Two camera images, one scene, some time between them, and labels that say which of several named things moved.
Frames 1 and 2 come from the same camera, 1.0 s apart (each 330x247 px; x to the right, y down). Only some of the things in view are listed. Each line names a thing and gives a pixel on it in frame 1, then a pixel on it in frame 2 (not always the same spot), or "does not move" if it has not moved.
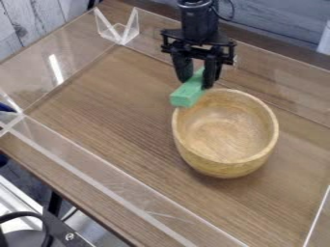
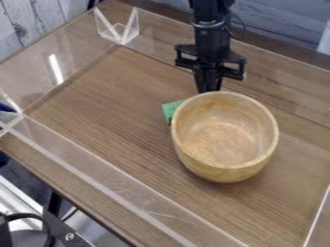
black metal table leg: x=54 y=204 does not move
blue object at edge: x=5 y=107 does not move
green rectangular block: x=188 y=94 → x=168 y=108
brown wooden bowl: x=225 y=133 does not move
